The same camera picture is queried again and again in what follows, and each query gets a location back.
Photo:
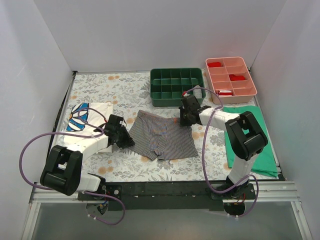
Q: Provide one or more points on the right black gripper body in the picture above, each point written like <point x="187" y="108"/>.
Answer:
<point x="185" y="117"/>

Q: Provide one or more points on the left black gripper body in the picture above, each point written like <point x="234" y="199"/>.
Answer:
<point x="123" y="139"/>

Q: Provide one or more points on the grey striped underwear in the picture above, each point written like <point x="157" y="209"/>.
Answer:
<point x="161" y="138"/>
<point x="197" y="92"/>

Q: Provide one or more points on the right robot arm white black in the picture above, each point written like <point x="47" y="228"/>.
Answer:
<point x="217" y="118"/>

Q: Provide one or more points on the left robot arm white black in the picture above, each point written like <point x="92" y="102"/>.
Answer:
<point x="63" y="167"/>

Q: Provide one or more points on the rolled grey striped underwear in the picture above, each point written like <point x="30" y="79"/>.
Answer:
<point x="197" y="92"/>

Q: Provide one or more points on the dark green divided organizer tray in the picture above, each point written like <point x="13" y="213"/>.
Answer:
<point x="167" y="85"/>

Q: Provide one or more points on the red white rolled cloth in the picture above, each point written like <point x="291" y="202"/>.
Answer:
<point x="224" y="93"/>

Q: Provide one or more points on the white cloth with blue flower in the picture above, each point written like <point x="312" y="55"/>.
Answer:
<point x="94" y="113"/>

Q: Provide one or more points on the pink divided organizer tray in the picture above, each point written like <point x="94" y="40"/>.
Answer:
<point x="218" y="79"/>

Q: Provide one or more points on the red rolled cloth top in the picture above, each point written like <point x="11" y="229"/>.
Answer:
<point x="216" y="64"/>

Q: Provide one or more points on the red rolled cloth middle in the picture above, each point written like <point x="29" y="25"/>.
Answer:
<point x="234" y="77"/>

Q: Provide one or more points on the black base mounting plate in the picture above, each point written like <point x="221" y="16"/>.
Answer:
<point x="172" y="195"/>

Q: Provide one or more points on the green folded cloth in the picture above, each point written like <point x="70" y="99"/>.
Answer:
<point x="247" y="136"/>

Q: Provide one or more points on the aluminium frame rail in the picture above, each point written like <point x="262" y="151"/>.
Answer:
<point x="275" y="213"/>

